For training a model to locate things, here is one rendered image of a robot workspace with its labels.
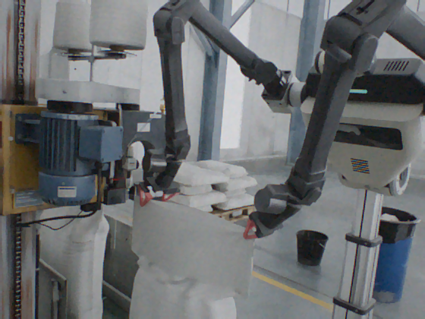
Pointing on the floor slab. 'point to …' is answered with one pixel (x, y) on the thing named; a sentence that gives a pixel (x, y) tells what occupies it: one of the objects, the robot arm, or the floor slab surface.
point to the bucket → (310, 246)
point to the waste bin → (394, 254)
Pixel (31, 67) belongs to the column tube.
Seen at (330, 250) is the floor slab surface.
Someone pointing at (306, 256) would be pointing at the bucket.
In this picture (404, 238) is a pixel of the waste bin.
